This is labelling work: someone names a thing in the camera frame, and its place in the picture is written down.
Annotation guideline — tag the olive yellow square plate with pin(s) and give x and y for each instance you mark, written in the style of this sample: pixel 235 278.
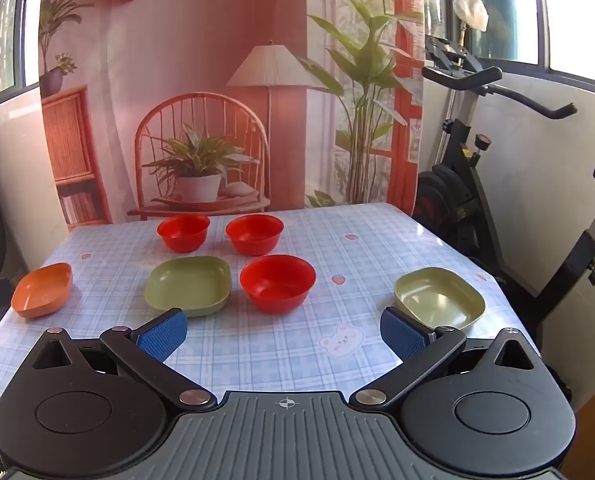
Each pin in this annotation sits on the olive yellow square plate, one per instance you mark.
pixel 440 297

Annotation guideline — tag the printed backdrop cloth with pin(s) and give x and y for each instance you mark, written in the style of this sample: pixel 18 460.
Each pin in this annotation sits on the printed backdrop cloth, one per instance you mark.
pixel 187 85

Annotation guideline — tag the orange square plate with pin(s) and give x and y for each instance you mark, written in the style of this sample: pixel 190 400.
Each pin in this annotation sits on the orange square plate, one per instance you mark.
pixel 42 290

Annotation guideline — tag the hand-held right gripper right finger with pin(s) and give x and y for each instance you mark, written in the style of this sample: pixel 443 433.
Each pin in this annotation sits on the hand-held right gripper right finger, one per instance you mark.
pixel 403 334

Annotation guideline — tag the white plastic bag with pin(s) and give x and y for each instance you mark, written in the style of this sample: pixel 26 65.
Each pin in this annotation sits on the white plastic bag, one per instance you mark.
pixel 471 10

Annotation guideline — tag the blue checked tablecloth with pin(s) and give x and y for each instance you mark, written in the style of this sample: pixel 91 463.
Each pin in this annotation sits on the blue checked tablecloth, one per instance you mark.
pixel 287 350

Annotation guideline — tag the green square plate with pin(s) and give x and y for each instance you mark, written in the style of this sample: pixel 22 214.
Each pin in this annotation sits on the green square plate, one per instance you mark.
pixel 188 285

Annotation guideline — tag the black exercise bike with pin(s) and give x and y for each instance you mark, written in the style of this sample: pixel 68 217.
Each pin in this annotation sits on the black exercise bike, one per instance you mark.
pixel 477 200

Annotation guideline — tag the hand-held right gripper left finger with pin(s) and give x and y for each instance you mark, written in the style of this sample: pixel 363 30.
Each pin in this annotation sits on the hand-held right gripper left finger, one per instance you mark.
pixel 161 336

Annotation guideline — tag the red plastic bowl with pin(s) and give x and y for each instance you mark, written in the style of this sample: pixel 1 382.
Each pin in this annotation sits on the red plastic bowl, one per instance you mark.
pixel 255 235
pixel 277 282
pixel 183 232

